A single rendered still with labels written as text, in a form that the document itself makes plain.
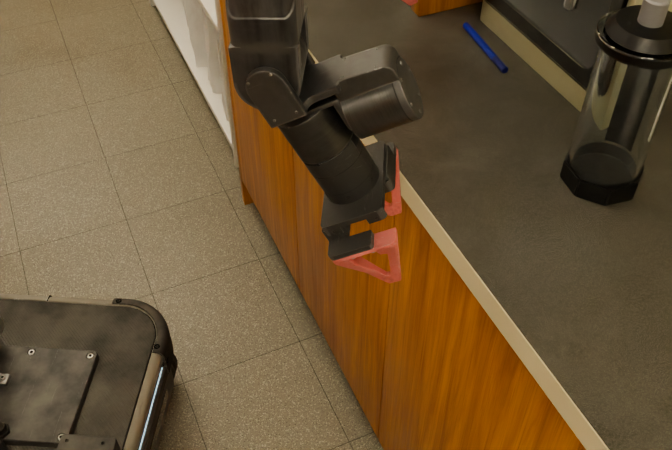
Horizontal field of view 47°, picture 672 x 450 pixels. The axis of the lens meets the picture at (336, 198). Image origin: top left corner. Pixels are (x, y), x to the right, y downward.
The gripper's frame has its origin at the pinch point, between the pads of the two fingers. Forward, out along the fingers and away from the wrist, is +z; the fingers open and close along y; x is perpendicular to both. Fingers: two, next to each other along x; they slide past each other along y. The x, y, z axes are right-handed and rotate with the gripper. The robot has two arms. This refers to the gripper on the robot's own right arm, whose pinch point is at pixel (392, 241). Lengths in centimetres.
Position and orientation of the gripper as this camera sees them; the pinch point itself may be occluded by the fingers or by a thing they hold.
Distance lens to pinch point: 81.8
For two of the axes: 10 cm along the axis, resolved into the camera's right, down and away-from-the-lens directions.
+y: 0.7, -6.9, 7.2
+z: 4.7, 6.6, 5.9
